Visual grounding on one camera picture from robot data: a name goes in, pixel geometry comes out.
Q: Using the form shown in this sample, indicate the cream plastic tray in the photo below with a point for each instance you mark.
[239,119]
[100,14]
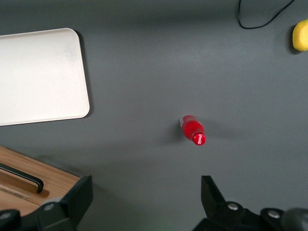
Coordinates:
[41,77]

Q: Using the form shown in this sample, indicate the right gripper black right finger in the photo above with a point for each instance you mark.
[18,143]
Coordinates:
[216,211]

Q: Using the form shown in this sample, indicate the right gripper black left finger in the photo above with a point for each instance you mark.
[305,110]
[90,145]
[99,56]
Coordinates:
[72,204]

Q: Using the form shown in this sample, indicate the wooden drawer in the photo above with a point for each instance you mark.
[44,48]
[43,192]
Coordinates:
[53,178]
[16,203]

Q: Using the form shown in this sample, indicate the yellow lemon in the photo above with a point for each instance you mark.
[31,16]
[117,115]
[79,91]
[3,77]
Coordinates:
[301,36]

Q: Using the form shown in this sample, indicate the wooden drawer cabinet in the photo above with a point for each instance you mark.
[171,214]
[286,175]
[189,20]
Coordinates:
[68,176]

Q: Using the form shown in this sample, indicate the red cola bottle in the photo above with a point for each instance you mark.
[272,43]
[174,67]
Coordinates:
[192,130]

